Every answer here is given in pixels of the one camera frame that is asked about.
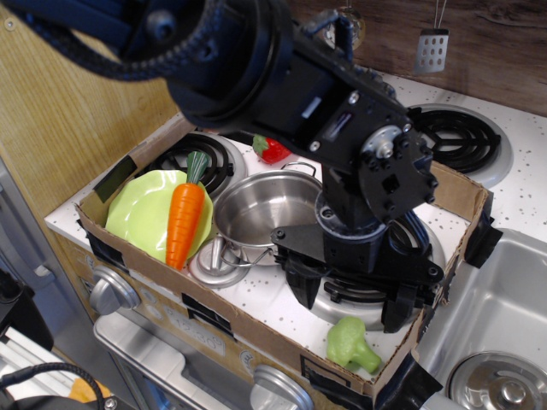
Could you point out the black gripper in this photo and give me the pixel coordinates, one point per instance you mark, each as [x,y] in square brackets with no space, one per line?
[347,240]

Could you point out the orange toy carrot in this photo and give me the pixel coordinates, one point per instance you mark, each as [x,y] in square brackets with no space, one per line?
[185,211]

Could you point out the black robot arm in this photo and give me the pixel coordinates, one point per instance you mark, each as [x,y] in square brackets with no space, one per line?
[247,66]

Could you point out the light green plastic plate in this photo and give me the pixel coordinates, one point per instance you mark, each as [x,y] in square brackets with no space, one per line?
[139,213]

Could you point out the front right black burner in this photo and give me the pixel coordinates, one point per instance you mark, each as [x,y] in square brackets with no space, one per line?
[341,297]

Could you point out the black burner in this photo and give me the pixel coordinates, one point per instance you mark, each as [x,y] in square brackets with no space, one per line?
[341,297]
[465,141]
[226,164]

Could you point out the green toy broccoli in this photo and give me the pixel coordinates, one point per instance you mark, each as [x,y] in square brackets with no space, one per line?
[346,343]

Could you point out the right silver oven knob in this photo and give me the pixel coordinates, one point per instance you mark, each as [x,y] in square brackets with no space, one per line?
[272,389]

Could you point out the silver oven knob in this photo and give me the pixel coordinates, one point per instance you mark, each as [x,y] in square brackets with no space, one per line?
[272,389]
[111,292]

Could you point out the stainless steel pot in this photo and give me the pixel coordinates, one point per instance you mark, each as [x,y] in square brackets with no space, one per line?
[246,213]

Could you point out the silver front stove knob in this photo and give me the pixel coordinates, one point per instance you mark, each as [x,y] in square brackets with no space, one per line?
[216,266]

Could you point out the silver sink basin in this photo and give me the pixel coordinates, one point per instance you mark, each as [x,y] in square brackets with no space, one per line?
[499,307]

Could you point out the silver sink drain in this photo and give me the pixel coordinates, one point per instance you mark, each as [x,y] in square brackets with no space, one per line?
[495,380]

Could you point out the red toy strawberry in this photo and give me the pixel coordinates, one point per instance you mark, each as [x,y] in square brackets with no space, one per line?
[269,150]

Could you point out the back right black burner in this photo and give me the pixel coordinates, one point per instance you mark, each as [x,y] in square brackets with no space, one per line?
[465,141]

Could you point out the front left black burner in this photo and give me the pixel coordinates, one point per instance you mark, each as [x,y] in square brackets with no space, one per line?
[226,164]

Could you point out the left silver oven knob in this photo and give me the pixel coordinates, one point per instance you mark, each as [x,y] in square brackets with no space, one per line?
[111,292]

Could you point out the hanging silver spatula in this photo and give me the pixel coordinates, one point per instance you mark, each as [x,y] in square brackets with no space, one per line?
[432,47]

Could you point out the hanging silver strainer ladle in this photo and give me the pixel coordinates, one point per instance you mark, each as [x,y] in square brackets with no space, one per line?
[354,25]

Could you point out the brown cardboard fence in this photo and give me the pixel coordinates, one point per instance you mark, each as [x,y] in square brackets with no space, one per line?
[258,320]

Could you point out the orange object lower left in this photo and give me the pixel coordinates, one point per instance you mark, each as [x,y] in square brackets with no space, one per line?
[82,392]

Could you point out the silver oven door handle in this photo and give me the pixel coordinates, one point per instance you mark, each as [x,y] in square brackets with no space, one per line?
[167,373]

